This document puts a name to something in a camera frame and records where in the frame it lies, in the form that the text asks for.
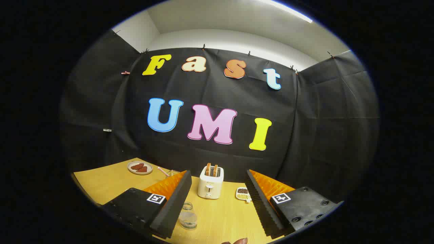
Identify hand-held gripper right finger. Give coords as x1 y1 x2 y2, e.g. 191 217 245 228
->
244 169 344 239

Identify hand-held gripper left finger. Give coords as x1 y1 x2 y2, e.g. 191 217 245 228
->
101 170 192 239

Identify clear plastic juice bottle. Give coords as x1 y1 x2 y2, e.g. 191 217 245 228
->
179 202 198 230

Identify white divided grain dish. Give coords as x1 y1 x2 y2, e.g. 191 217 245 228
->
236 187 252 203

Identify wooden table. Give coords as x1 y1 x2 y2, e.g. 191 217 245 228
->
73 158 295 244

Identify white toaster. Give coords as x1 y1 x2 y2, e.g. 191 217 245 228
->
198 165 224 200

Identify small white round plate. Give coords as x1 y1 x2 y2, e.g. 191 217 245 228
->
127 161 153 175

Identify black backdrop cloth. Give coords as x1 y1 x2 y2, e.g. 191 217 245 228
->
59 30 379 204

